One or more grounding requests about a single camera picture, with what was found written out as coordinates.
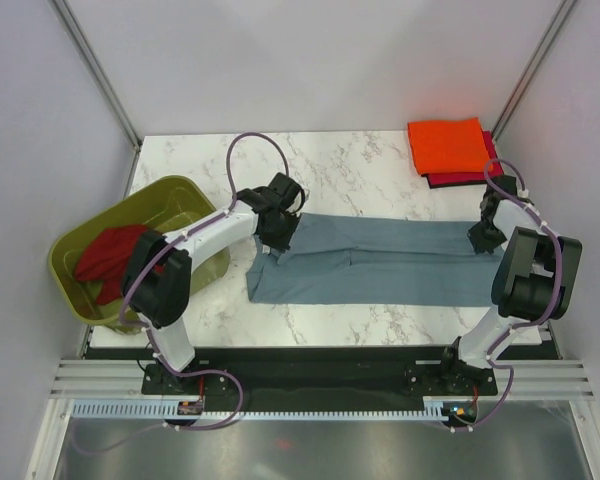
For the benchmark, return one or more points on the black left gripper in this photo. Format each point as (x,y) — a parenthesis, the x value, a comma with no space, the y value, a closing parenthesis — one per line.
(282,243)

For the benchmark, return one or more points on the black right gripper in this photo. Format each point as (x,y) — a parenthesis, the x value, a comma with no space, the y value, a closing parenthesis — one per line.
(479,243)

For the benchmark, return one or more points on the blue-grey t-shirt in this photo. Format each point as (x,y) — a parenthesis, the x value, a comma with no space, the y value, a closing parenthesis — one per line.
(335,260)

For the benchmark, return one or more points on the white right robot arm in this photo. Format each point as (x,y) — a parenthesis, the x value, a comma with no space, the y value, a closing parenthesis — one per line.
(533,283)

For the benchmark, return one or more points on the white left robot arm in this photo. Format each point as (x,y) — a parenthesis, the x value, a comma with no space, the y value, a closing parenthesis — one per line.
(157,282)

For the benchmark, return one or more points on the folded orange t-shirt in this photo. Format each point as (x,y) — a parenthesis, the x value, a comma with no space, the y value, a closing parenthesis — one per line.
(447,146)

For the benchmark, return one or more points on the red t-shirt in bin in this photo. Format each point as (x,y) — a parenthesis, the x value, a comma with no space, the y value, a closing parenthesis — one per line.
(106,258)

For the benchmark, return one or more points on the olive green plastic bin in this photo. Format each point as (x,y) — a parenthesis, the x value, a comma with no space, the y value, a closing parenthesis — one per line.
(168,204)

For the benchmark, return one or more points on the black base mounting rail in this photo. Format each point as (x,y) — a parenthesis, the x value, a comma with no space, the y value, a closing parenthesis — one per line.
(321,377)

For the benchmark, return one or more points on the right aluminium frame post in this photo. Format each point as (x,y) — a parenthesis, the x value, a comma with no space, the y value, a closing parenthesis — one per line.
(540,54)

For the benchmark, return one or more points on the aluminium frame post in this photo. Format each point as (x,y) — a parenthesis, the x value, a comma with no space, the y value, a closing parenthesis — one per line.
(540,54)
(86,52)

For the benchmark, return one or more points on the white slotted cable duct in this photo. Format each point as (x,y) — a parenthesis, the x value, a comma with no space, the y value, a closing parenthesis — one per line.
(175,410)

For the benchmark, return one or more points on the left aluminium frame post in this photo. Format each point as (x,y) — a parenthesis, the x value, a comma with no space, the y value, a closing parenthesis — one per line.
(86,52)

